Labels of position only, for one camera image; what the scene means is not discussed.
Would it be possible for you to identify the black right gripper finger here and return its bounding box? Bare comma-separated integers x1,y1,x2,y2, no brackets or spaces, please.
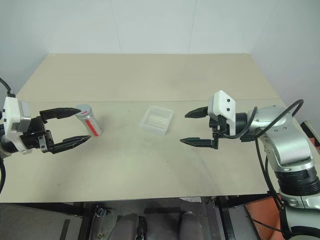
179,136,220,151
184,105,210,119

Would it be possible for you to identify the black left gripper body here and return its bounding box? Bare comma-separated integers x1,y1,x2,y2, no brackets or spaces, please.
19,115,55,154

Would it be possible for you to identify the silver red can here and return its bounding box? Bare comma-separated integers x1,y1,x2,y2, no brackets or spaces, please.
76,109,105,138

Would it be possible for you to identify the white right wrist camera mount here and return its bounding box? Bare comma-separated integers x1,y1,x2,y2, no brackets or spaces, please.
207,89,237,137

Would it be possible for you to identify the clear plastic tray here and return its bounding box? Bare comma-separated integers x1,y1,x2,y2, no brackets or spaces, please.
139,105,175,137

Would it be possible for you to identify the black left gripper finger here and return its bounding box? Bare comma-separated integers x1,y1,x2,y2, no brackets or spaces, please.
46,130,92,154
39,107,82,124

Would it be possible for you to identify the white paper scrap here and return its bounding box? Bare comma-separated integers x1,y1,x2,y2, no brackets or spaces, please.
183,196,203,204

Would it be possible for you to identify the orange red box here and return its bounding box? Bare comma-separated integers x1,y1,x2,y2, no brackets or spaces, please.
244,196,285,240

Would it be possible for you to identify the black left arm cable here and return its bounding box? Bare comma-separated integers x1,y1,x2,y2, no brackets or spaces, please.
0,77,14,99

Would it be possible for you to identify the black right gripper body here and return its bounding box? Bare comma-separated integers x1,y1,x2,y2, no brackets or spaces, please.
207,114,232,139

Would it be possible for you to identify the small black connector plug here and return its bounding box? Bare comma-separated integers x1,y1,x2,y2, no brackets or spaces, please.
95,205,109,218

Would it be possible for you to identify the black metal table frame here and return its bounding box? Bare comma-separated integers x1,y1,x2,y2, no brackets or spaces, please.
0,192,283,240

